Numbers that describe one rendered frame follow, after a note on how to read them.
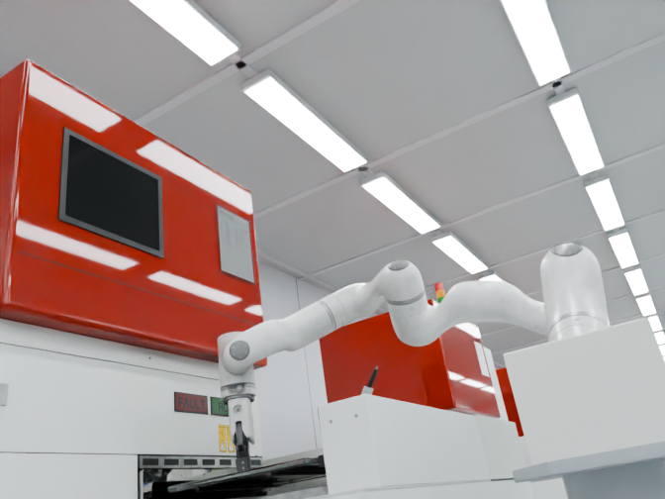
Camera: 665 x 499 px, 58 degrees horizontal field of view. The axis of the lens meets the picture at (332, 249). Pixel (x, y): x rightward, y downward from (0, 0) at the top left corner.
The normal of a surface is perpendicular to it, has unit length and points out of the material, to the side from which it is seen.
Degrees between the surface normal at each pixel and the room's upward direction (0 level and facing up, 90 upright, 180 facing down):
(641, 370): 90
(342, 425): 90
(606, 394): 90
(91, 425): 90
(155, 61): 180
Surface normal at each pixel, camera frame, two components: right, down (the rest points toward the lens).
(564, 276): -0.51, -0.42
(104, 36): 0.14, 0.90
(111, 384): 0.85, -0.32
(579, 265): -0.27, -0.46
